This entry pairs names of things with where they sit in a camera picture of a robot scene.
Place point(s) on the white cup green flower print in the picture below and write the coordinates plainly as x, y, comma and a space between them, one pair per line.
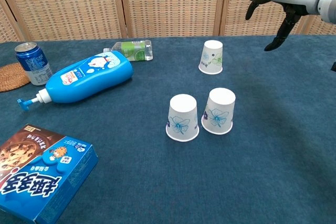
210, 58

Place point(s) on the white cup blue flower print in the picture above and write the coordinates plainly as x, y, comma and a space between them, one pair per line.
219, 113
182, 119

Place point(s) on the clear green label water bottle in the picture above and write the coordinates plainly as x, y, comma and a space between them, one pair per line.
134, 50

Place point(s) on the blue pump lotion bottle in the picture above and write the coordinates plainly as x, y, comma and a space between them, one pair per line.
92, 77

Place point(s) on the blue felt table cover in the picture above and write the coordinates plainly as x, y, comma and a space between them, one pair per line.
157, 176

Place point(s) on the blue drink can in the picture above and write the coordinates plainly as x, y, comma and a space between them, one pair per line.
34, 64

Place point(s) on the round woven rattan coaster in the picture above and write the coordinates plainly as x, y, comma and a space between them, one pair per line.
11, 78

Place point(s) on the blue brown cookie box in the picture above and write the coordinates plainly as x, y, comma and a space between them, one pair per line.
39, 171

